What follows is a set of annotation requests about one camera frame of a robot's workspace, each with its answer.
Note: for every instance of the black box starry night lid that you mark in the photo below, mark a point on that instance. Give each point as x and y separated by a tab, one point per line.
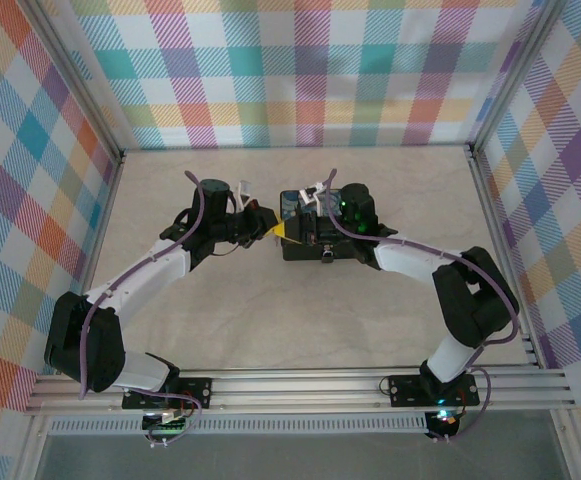
290	250

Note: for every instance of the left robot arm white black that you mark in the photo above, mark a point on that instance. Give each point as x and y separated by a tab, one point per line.
135	280

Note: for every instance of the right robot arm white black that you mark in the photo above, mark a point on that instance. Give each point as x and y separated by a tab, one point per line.
410	257

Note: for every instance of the small silver padlock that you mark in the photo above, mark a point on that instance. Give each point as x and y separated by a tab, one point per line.
328	255

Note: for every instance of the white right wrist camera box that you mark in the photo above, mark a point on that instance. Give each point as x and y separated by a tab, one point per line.
312	194

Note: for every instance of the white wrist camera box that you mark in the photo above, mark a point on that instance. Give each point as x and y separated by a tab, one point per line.
312	194
244	196

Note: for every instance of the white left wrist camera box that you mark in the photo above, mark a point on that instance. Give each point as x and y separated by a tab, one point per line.
244	196

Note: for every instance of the aluminium table side rail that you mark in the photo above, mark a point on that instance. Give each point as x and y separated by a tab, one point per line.
106	207
492	215

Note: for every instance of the long aluminium base rail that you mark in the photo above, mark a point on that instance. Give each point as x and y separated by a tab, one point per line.
295	390

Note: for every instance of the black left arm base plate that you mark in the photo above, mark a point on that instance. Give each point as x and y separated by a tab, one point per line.
195	390

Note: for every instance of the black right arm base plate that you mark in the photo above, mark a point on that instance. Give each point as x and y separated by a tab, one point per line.
405	390

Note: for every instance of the aluminium frame post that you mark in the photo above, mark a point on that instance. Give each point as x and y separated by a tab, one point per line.
515	75
70	75

